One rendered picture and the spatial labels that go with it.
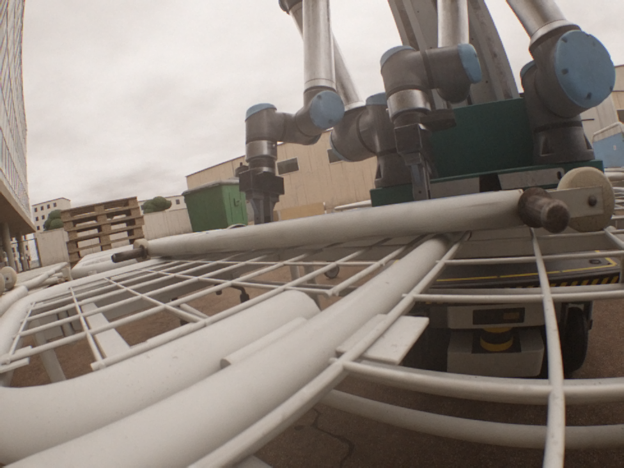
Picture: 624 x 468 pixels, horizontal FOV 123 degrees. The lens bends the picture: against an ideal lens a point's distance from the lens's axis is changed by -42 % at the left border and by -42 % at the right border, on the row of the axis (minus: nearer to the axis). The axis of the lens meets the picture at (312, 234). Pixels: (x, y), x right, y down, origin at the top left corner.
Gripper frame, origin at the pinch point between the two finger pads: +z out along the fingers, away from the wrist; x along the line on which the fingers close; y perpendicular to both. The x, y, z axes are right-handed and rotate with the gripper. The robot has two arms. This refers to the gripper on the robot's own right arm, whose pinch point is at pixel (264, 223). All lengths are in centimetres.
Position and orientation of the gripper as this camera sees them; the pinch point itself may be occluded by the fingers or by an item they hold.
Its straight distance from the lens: 77.6
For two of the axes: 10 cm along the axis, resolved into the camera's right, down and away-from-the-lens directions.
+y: 8.2, -0.9, -5.6
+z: 0.7, 10.0, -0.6
